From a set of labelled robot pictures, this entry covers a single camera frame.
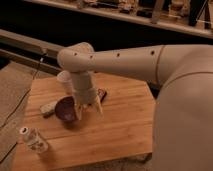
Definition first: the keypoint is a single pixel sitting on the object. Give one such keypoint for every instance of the dark snack packet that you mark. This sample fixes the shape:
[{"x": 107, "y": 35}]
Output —
[{"x": 102, "y": 94}]

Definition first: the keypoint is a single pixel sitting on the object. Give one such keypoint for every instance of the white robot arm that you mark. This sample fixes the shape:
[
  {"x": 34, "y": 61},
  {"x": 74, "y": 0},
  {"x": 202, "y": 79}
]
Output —
[{"x": 183, "y": 119}]

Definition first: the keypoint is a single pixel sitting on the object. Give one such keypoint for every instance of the wooden cutting board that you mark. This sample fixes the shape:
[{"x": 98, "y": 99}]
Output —
[{"x": 123, "y": 129}]

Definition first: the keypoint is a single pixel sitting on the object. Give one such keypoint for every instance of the dark purple bowl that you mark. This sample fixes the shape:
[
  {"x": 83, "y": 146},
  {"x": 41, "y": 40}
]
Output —
[{"x": 65, "y": 109}]

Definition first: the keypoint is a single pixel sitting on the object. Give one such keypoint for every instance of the cluttered background shelf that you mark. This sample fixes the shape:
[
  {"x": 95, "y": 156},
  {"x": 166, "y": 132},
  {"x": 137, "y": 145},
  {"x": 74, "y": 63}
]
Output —
[{"x": 128, "y": 11}]

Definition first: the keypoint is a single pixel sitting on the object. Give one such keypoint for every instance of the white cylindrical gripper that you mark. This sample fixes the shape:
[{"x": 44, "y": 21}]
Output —
[{"x": 84, "y": 92}]

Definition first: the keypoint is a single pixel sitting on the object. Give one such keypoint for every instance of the white paper cup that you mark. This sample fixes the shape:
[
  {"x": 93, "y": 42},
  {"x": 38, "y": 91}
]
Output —
[{"x": 64, "y": 78}]

